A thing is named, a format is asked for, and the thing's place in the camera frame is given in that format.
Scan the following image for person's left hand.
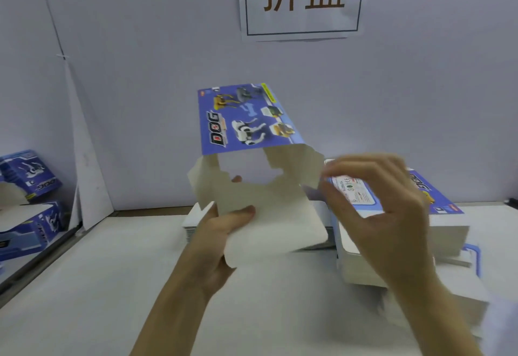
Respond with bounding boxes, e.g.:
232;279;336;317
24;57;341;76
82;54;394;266
175;176;257;301

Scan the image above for blue dog-print cardboard box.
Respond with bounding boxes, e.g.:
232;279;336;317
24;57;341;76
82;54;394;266
187;83;330;270

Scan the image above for white paper wall sign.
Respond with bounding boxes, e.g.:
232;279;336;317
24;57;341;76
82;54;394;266
237;0;369;42

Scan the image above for pile of blue boxes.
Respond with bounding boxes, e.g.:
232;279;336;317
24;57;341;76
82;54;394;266
0;149;67;264

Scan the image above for person's right forearm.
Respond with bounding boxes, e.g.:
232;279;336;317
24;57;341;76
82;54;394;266
395;263;484;356

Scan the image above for person's right hand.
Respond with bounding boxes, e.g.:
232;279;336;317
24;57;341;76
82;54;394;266
319;154;440;290

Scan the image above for person's left forearm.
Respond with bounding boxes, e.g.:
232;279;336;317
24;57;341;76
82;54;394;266
129;279;215;356

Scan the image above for stack of boxes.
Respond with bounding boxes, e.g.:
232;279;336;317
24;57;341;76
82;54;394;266
182;201;213;245
324;159;492;345

